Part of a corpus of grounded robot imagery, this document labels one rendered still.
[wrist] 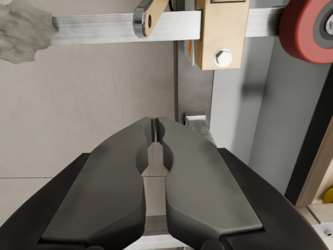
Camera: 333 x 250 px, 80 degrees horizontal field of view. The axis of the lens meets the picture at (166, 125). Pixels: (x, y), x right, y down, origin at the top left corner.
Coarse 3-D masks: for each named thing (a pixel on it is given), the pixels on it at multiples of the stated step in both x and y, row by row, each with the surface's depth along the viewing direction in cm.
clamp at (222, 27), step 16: (208, 0) 21; (208, 16) 22; (224, 16) 22; (240, 16) 22; (208, 32) 23; (224, 32) 23; (240, 32) 23; (208, 48) 23; (224, 48) 24; (240, 48) 24; (208, 64) 24; (240, 64) 25
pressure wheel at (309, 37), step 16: (304, 0) 19; (320, 0) 18; (288, 16) 21; (304, 16) 19; (320, 16) 19; (288, 32) 21; (304, 32) 20; (320, 32) 20; (288, 48) 22; (304, 48) 20; (320, 48) 20
